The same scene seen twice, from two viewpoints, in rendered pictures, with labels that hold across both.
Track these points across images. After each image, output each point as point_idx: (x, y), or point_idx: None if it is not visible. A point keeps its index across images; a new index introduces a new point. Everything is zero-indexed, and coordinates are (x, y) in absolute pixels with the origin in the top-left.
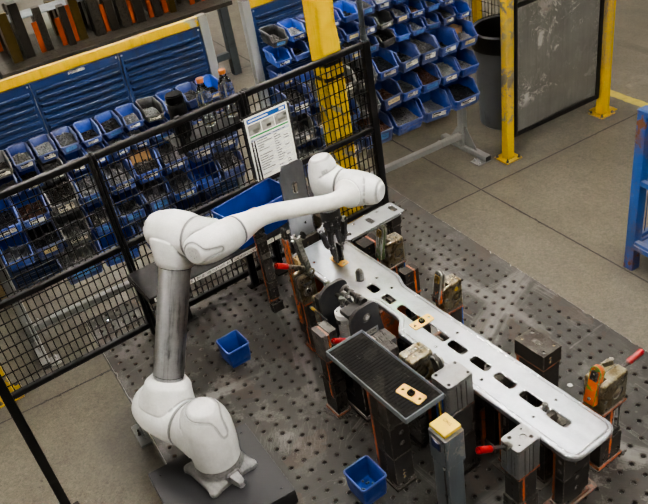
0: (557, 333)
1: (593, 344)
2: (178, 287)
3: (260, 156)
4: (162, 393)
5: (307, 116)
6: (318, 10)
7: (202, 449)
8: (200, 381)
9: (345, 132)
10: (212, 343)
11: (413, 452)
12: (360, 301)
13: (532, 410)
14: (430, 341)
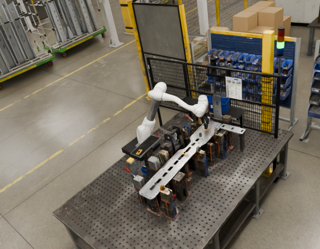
0: (222, 197)
1: (220, 207)
2: (153, 100)
3: (229, 90)
4: (144, 119)
5: (249, 88)
6: (262, 57)
7: (136, 134)
8: None
9: (263, 101)
10: (190, 127)
11: None
12: (170, 133)
13: (154, 182)
14: (177, 156)
